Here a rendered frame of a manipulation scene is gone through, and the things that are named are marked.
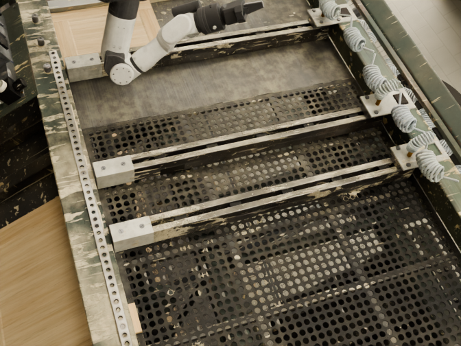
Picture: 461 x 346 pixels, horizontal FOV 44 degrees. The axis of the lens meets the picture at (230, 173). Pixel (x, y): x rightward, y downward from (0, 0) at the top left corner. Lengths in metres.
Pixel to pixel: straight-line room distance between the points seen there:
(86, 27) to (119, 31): 0.57
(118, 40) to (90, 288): 0.77
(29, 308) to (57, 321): 0.14
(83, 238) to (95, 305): 0.22
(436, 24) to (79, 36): 6.15
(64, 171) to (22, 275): 0.47
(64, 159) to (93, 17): 0.73
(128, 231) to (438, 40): 6.47
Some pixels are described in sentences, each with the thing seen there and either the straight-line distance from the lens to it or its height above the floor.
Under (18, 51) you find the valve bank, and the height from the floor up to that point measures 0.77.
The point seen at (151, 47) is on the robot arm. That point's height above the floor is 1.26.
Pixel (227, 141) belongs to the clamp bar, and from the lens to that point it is 2.01.
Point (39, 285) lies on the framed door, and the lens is 2.17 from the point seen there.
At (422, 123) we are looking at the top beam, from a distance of 2.23.
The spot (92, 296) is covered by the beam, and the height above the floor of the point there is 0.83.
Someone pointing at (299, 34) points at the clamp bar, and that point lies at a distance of 2.45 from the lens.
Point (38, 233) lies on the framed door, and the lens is 2.24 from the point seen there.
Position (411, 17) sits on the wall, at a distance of 8.14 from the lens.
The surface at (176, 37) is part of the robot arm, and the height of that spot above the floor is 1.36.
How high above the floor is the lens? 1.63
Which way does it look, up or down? 10 degrees down
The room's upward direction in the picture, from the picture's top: 62 degrees clockwise
